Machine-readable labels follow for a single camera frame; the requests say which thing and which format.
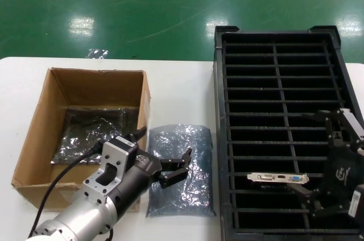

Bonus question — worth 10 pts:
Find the brown open cardboard box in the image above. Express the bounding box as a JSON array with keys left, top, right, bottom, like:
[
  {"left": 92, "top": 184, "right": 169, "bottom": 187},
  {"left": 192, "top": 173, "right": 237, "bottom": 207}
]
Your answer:
[{"left": 11, "top": 67, "right": 151, "bottom": 213}]

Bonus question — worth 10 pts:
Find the black slotted plastic container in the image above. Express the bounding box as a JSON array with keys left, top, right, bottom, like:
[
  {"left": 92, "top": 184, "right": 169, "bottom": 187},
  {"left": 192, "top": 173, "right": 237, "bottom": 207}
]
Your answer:
[{"left": 212, "top": 24, "right": 364, "bottom": 241}]

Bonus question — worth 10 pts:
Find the translucent grey antistatic bag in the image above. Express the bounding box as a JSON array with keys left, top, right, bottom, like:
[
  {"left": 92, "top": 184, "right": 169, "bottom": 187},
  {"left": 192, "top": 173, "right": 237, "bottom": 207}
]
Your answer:
[{"left": 145, "top": 123, "right": 217, "bottom": 218}]

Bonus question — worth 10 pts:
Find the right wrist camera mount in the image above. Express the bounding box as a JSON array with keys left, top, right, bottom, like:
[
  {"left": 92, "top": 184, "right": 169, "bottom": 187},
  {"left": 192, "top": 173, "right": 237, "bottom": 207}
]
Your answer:
[{"left": 347, "top": 183, "right": 364, "bottom": 219}]

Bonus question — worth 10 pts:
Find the silver foil scrap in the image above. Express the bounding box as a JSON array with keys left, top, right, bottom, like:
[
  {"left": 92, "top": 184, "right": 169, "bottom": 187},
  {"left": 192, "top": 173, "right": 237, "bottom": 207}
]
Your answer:
[{"left": 86, "top": 48, "right": 110, "bottom": 60}]

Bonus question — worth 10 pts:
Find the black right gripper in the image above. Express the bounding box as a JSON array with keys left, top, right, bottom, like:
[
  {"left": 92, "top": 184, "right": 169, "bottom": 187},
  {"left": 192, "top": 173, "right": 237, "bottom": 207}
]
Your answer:
[{"left": 286, "top": 107, "right": 364, "bottom": 221}]

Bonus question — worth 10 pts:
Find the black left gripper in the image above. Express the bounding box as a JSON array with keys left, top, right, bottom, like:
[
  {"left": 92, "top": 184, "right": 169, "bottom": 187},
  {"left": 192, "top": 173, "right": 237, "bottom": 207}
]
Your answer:
[{"left": 109, "top": 126, "right": 194, "bottom": 211}]

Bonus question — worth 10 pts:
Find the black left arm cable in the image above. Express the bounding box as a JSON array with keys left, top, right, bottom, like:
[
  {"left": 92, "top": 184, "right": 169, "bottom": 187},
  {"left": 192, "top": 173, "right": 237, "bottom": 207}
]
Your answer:
[{"left": 27, "top": 146, "right": 104, "bottom": 239}]

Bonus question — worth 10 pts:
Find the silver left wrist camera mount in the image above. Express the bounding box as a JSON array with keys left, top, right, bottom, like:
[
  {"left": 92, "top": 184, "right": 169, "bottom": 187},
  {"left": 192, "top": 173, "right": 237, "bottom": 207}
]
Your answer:
[{"left": 82, "top": 135, "right": 140, "bottom": 203}]

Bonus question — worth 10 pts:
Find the graphics card with metal bracket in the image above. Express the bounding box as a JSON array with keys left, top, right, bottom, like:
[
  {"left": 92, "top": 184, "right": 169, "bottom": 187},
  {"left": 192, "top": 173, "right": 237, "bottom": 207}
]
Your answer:
[{"left": 246, "top": 171, "right": 310, "bottom": 193}]

